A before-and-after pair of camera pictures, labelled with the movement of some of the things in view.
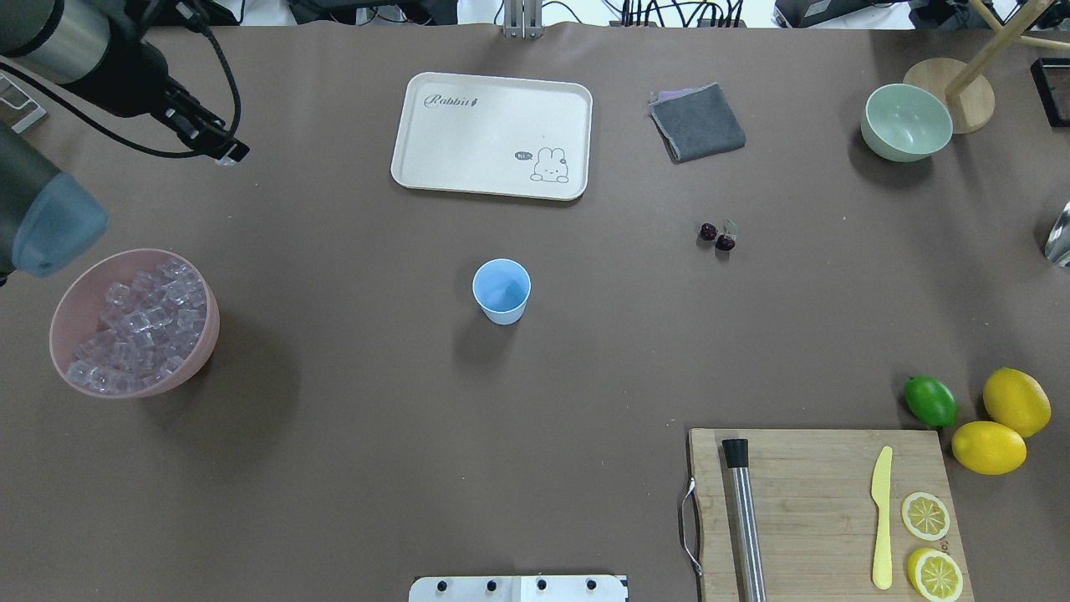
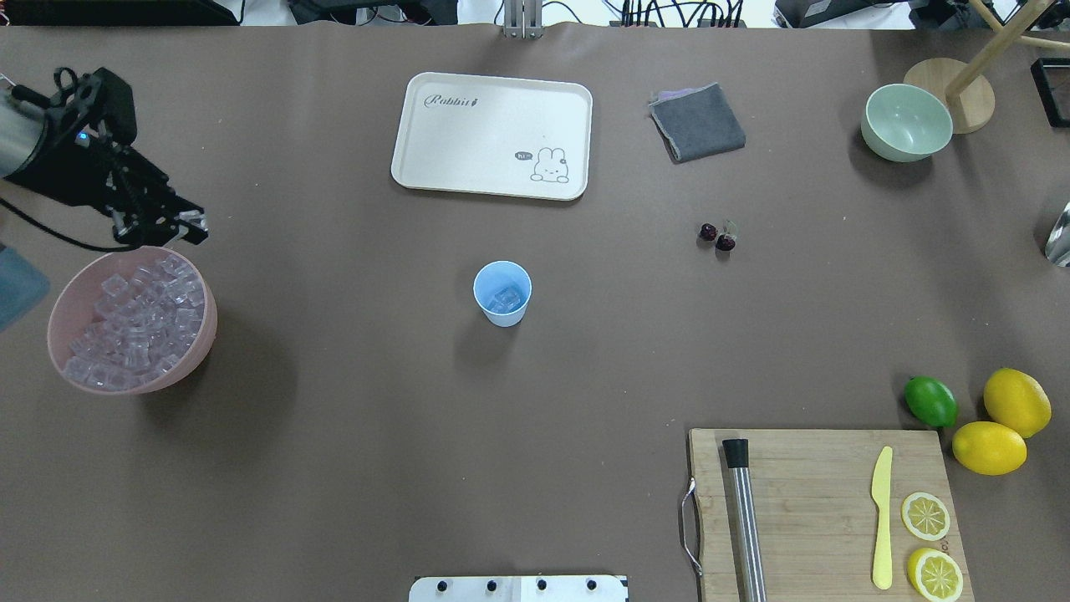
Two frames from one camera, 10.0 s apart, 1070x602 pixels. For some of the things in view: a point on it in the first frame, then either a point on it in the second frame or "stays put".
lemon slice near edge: (934, 575) stays put
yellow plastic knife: (882, 492) stays put
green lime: (930, 400) stays put
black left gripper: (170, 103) to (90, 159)
